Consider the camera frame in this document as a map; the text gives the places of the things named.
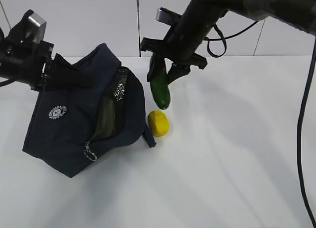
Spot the navy blue lunch bag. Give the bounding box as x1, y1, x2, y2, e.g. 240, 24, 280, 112
22, 43, 156, 178

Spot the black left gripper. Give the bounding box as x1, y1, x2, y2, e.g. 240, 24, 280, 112
14, 40, 93, 91

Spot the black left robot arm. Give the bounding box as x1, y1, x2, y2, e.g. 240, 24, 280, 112
0, 31, 93, 92

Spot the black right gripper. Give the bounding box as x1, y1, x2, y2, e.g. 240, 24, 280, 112
140, 15, 207, 85

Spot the green cucumber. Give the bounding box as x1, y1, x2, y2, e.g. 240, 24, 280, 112
150, 69, 171, 110

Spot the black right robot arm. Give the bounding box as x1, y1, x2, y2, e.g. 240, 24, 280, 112
140, 0, 316, 83

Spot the yellow lemon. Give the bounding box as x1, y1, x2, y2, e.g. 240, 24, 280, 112
148, 111, 169, 137

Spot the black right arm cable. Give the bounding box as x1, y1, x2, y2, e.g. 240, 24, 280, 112
206, 10, 316, 228

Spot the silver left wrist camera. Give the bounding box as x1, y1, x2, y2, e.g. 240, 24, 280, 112
9, 9, 47, 45

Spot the green lidded glass container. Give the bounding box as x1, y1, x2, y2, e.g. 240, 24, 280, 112
91, 96, 116, 140

